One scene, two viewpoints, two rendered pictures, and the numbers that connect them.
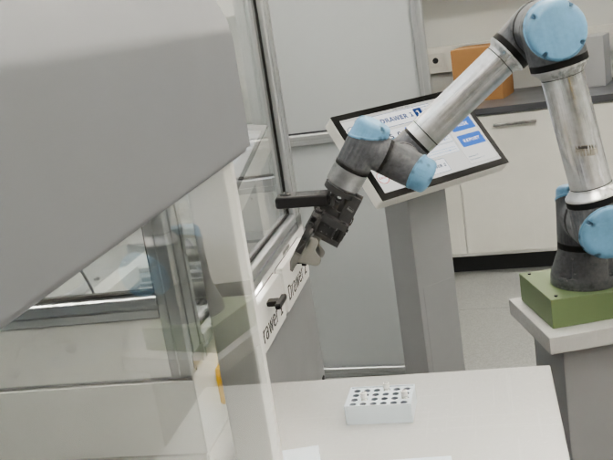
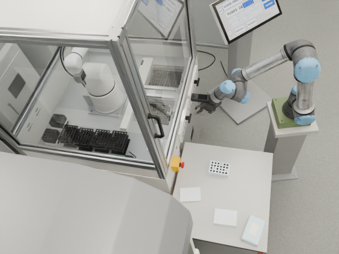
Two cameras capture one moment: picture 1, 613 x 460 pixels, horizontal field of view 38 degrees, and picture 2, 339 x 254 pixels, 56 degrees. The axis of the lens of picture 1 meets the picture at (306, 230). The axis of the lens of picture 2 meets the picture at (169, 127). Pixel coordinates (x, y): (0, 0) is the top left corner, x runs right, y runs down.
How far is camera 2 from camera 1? 1.30 m
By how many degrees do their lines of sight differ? 43
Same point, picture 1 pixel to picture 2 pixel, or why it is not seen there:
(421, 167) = (244, 100)
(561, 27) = (309, 73)
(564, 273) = (287, 111)
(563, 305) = (283, 124)
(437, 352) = not seen: hidden behind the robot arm
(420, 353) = not seen: hidden behind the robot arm
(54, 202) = not seen: outside the picture
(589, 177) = (303, 107)
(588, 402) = (283, 142)
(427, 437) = (231, 187)
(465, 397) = (244, 167)
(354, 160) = (220, 97)
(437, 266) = (245, 49)
